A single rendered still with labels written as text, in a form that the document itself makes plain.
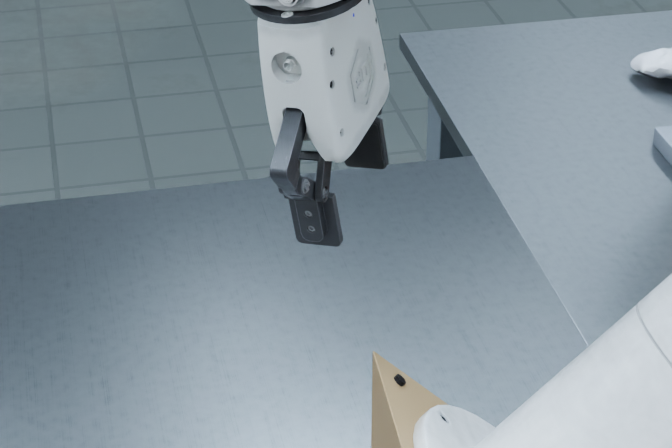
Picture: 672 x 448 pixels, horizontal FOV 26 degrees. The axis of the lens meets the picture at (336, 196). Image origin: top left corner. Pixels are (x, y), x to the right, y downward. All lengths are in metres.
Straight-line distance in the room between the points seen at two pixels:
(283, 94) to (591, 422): 0.27
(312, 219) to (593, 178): 0.58
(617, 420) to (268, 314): 0.49
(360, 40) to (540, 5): 3.12
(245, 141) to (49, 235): 1.93
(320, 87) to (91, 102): 2.63
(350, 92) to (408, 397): 0.20
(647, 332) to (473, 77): 0.86
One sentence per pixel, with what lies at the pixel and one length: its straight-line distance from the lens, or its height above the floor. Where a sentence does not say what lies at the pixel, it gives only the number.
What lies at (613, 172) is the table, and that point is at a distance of 1.49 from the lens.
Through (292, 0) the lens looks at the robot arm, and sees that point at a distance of 0.87.
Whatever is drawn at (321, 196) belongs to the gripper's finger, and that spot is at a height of 1.08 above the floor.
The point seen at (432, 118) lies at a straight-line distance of 1.78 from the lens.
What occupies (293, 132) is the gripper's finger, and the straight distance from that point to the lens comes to 0.90.
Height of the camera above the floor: 1.55
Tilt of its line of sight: 30 degrees down
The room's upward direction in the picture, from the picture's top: straight up
